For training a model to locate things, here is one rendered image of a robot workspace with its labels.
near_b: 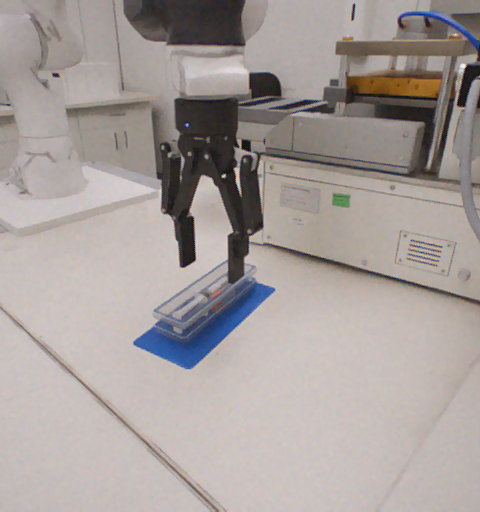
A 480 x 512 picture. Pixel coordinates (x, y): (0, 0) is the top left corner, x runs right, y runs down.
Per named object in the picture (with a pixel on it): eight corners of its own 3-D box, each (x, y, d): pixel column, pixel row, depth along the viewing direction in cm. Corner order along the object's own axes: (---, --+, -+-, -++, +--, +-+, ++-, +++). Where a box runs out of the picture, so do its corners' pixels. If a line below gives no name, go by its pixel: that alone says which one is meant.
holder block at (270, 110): (334, 112, 94) (335, 100, 93) (290, 126, 80) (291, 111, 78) (268, 107, 103) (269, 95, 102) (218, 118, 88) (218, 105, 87)
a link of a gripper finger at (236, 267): (240, 227, 57) (244, 228, 56) (239, 274, 60) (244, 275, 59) (227, 235, 54) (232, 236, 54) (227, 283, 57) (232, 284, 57)
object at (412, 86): (474, 95, 79) (488, 36, 75) (449, 110, 63) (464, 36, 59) (379, 90, 88) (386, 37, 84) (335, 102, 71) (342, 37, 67)
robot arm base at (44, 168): (-12, 187, 112) (-27, 131, 106) (55, 172, 125) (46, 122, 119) (34, 205, 100) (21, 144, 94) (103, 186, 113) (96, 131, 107)
